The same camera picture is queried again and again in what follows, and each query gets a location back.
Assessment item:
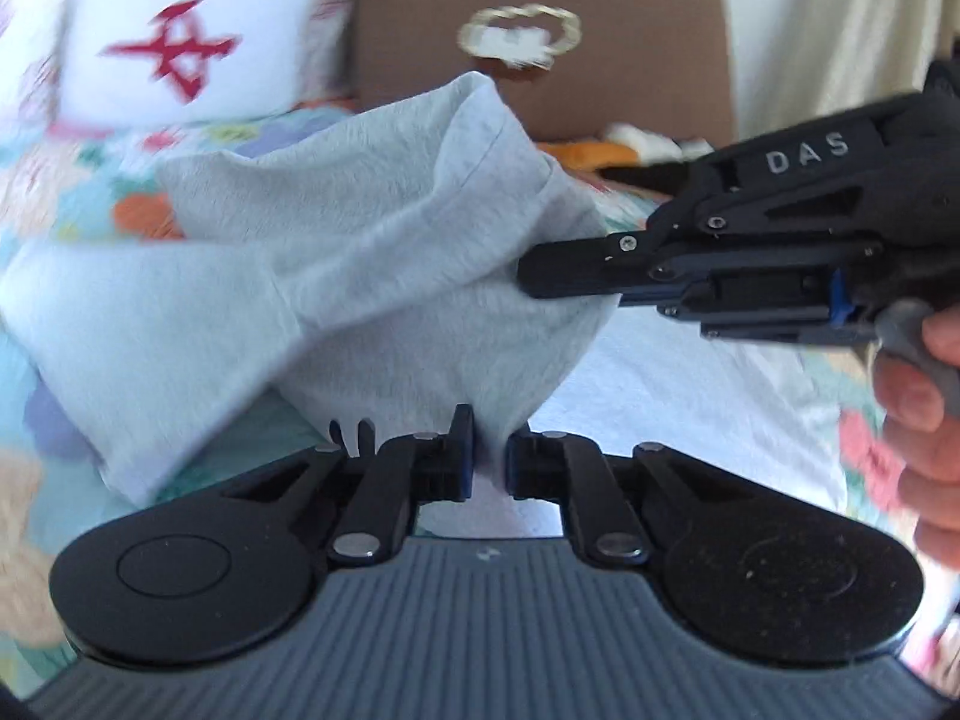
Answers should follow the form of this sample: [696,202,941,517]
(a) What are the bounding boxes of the brown pillow with sheep patch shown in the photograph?
[349,0,740,148]

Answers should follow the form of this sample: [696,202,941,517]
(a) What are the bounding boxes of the floral quilt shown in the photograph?
[0,101,960,698]

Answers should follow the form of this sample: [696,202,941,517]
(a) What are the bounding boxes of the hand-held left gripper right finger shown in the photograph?
[504,427,743,569]

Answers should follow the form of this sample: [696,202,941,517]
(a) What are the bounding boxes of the light grey t-shirt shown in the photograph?
[0,71,852,541]

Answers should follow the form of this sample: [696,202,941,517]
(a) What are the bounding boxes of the person's right hand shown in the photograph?
[874,313,960,565]

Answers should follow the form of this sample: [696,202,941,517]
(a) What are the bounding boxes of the beige curtain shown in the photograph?
[731,0,960,137]

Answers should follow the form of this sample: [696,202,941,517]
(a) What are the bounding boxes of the white pillow with red character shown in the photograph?
[52,0,325,125]

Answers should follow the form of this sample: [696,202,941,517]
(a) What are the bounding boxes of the orange white black plush toy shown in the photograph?
[536,120,715,175]

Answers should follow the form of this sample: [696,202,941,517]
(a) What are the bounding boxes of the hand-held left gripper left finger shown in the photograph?
[217,403,475,567]

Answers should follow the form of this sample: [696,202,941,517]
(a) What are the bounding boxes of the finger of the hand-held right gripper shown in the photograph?
[615,281,707,311]
[516,232,677,299]

